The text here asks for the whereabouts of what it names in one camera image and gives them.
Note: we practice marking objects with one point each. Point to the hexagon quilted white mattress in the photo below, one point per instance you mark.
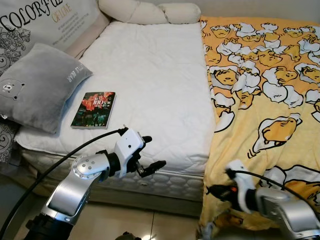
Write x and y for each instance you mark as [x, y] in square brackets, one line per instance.
[170, 180]

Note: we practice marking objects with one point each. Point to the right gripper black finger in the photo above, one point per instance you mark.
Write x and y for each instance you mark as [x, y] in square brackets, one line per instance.
[212, 191]

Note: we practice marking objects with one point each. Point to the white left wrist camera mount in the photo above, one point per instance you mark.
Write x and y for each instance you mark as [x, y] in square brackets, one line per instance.
[127, 147]

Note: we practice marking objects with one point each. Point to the white quilted mattress topper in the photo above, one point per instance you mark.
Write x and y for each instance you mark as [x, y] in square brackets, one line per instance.
[150, 85]

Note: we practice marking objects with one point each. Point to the yellow cartoon egg blanket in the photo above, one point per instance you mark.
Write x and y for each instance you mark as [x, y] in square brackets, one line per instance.
[265, 100]

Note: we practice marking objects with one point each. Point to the dark red green book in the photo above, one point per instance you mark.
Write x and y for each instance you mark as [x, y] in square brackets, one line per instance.
[94, 110]

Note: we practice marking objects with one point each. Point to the grey bear pillow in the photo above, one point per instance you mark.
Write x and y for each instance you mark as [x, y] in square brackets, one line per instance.
[40, 87]

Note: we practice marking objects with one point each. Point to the cream segmented long pillow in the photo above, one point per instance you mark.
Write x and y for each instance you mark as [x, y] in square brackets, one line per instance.
[140, 11]

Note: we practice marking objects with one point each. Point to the black white patterned cushion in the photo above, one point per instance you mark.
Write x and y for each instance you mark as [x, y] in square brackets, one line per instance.
[12, 47]

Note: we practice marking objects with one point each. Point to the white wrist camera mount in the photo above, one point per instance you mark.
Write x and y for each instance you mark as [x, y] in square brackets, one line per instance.
[242, 185]
[127, 147]

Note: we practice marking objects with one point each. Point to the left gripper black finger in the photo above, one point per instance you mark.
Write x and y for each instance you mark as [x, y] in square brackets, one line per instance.
[152, 169]
[147, 139]

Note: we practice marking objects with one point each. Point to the dark robot leg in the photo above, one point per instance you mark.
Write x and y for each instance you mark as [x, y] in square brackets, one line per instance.
[129, 236]

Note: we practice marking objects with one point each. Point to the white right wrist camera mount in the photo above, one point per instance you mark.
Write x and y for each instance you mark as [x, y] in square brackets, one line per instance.
[242, 185]

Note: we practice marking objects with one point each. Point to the beige printed headboard cushion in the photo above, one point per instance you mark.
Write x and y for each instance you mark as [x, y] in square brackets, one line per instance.
[50, 22]

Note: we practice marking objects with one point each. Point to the beige bed base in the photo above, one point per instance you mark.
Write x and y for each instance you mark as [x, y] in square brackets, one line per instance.
[150, 202]

